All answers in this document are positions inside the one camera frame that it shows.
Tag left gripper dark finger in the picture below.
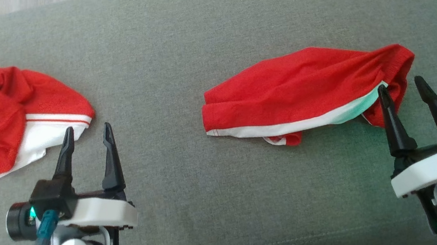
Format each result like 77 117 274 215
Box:
46 126 83 194
93 120 127 195

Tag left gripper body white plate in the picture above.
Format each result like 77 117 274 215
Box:
56 186 140 239

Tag red shorts with white trim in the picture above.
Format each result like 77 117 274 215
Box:
194 33 425 159

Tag grey sofa seat cushion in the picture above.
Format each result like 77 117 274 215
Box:
0 0 437 245

